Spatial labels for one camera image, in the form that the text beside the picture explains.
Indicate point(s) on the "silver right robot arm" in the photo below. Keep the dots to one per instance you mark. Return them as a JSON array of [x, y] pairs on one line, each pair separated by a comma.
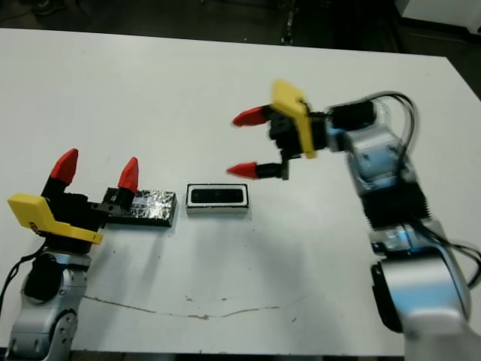
[[394, 188]]

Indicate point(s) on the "white lined camera box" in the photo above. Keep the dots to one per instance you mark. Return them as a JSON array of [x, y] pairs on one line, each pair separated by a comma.
[[218, 210]]

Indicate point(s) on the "black camera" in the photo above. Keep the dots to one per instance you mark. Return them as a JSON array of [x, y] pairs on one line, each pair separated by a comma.
[[218, 195]]

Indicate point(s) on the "black foil box lid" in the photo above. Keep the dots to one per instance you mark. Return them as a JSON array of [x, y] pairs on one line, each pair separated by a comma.
[[158, 208]]

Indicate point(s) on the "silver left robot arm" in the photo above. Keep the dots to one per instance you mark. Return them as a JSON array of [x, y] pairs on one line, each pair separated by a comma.
[[45, 312]]

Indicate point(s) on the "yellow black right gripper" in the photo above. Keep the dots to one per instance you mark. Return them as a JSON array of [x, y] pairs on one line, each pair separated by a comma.
[[297, 124]]

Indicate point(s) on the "black metal stand pole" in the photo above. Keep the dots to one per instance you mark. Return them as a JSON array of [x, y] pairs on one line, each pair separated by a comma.
[[288, 26]]

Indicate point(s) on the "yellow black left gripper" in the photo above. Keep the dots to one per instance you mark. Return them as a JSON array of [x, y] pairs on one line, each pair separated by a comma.
[[64, 218]]

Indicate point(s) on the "dark shoe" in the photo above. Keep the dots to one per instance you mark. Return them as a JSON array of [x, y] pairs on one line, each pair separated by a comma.
[[42, 6]]

